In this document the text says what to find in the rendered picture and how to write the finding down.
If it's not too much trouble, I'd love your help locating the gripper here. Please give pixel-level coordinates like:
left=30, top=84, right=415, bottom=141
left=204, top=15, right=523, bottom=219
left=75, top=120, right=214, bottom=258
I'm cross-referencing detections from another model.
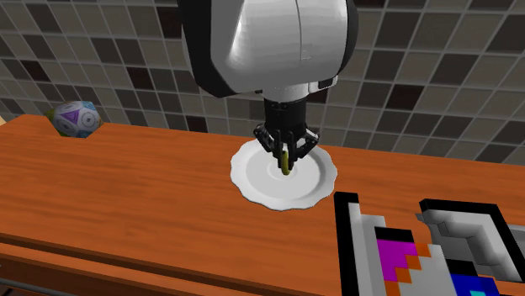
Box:
left=252, top=97, right=321, bottom=172

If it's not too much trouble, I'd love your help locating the yellow green oblong item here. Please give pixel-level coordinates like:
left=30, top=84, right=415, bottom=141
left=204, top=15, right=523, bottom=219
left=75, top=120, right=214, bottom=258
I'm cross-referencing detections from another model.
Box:
left=280, top=149, right=294, bottom=177

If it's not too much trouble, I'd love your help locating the white scalloped plate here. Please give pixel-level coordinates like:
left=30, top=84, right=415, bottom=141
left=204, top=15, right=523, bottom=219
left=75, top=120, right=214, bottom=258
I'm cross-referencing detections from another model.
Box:
left=229, top=138, right=338, bottom=212

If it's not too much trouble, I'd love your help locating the black white magenta blocky object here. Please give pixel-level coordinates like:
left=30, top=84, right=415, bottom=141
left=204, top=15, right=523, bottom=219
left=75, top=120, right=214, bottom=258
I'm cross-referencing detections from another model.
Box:
left=333, top=191, right=502, bottom=296

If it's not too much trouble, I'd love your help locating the brown wooden table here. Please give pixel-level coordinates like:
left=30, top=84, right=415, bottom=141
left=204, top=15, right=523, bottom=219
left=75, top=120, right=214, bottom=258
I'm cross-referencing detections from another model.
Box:
left=0, top=114, right=525, bottom=296

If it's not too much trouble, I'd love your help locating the multicoloured polyhedral ball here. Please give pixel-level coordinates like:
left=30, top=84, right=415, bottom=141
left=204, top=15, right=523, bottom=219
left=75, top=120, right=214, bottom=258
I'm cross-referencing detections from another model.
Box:
left=45, top=100, right=103, bottom=139

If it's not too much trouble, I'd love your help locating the black grey blocky object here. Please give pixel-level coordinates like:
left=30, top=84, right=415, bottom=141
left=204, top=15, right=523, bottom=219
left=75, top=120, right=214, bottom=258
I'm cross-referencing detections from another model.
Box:
left=416, top=198, right=525, bottom=285

